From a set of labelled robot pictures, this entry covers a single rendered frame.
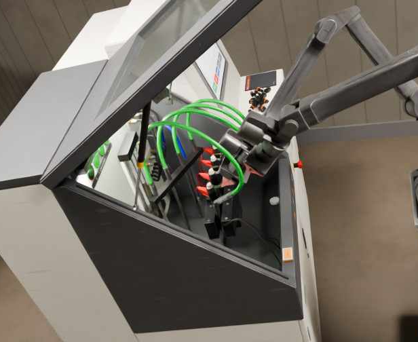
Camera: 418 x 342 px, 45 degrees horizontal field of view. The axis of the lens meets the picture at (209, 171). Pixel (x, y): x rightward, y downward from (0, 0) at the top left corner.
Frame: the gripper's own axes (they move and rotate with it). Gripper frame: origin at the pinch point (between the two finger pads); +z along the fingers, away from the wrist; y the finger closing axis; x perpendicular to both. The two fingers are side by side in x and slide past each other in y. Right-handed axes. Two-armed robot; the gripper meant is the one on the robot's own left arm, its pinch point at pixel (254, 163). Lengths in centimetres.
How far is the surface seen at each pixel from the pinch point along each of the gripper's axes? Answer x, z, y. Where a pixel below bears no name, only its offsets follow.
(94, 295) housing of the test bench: -14, 42, 51
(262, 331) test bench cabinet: 37, 36, 30
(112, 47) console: -63, 38, -22
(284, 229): 24.2, 29.6, -1.4
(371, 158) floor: 78, 155, -131
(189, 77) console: -35, 41, -33
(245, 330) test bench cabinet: 33, 38, 32
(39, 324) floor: -32, 197, 72
